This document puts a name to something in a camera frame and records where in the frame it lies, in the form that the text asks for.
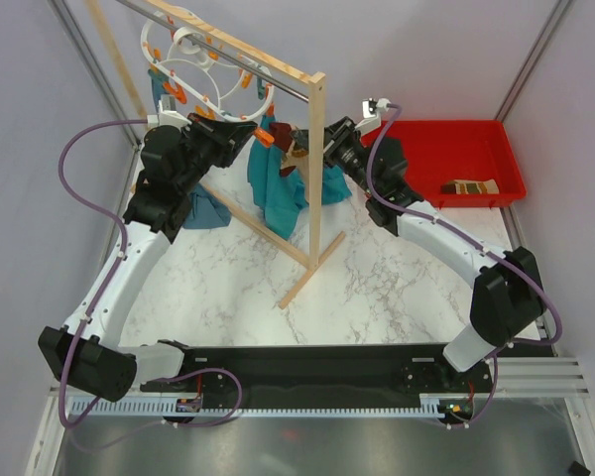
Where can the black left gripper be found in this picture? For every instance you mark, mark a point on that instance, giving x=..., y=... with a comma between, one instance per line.
x=226, y=137

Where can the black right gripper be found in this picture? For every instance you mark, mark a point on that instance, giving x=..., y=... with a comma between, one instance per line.
x=334, y=136

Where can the striped sock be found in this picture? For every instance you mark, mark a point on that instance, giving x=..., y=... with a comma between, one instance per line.
x=292, y=160
x=466, y=186

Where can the white round clip hanger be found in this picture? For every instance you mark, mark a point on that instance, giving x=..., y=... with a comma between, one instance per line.
x=211, y=84

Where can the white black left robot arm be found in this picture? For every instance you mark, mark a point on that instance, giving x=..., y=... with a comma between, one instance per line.
x=85, y=352

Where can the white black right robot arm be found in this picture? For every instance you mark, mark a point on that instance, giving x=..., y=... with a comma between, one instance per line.
x=507, y=294

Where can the teal hanging cloth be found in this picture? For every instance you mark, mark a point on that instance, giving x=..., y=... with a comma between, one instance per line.
x=282, y=199

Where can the teal clothespin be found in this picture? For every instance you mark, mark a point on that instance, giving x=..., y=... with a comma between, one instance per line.
x=265, y=90

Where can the dark blue cloth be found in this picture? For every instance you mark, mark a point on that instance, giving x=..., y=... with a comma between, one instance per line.
x=207, y=212

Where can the orange clothespin top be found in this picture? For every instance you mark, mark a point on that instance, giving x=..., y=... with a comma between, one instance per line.
x=245, y=79

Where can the red plastic bin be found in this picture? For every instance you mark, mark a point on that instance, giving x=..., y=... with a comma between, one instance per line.
x=440, y=151

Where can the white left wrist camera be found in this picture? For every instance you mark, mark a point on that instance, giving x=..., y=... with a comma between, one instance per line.
x=171, y=111

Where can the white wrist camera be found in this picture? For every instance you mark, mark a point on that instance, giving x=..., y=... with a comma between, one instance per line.
x=372, y=111
x=171, y=111

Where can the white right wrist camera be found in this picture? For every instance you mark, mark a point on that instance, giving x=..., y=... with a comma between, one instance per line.
x=372, y=111

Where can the wooden drying rack frame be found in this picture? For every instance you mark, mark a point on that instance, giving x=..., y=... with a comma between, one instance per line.
x=313, y=86

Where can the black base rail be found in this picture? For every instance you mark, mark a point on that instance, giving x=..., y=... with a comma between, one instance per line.
x=373, y=374

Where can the white slotted cable duct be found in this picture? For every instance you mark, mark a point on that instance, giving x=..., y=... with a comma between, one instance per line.
x=188, y=405

